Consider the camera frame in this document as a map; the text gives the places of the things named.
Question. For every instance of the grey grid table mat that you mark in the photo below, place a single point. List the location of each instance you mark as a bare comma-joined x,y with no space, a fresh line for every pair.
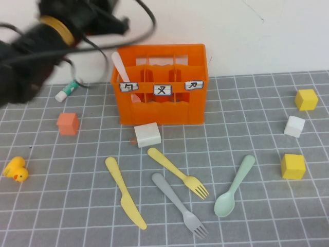
231,128

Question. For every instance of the salmon orange cube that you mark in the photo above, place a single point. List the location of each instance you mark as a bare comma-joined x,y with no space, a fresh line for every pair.
68,124

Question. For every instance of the yellow plastic fork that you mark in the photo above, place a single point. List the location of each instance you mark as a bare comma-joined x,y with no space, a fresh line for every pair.
167,163

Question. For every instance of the grey plastic fork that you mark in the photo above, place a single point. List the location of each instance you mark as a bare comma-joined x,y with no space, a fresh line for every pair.
169,193

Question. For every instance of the pink plastic spoon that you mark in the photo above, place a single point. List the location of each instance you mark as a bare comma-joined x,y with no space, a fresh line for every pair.
120,67

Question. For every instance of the yellow plastic knife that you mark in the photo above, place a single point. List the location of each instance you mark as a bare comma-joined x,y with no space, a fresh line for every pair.
131,205

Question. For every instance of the yellow rubber duck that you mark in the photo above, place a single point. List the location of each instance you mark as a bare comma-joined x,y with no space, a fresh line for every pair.
16,169

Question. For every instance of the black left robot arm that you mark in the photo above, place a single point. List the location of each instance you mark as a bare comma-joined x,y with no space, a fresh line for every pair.
25,64

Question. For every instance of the white label reading 刀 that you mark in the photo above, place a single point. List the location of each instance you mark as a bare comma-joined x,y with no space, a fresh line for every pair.
194,85

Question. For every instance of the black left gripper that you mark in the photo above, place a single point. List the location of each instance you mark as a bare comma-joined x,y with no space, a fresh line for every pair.
79,15

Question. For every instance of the orange plastic cutlery holder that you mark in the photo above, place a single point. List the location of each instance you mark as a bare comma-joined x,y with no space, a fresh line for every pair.
159,113

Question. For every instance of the white cube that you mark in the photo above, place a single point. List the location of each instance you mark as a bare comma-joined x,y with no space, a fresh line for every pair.
294,127

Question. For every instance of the green plastic spoon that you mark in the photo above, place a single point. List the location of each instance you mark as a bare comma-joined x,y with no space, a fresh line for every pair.
225,205

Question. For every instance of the white charger plug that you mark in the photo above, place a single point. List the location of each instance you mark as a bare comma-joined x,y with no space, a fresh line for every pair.
147,135

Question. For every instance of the white label reading 勺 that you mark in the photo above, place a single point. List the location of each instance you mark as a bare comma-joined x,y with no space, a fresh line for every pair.
129,87

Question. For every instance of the white green glue stick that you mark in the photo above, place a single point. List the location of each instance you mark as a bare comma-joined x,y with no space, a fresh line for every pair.
65,91

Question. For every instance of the white label reading 叉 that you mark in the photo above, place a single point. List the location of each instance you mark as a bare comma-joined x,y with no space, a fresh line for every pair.
162,90

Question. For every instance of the yellow cube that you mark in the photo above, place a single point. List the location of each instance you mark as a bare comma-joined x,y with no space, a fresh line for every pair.
306,100
293,167

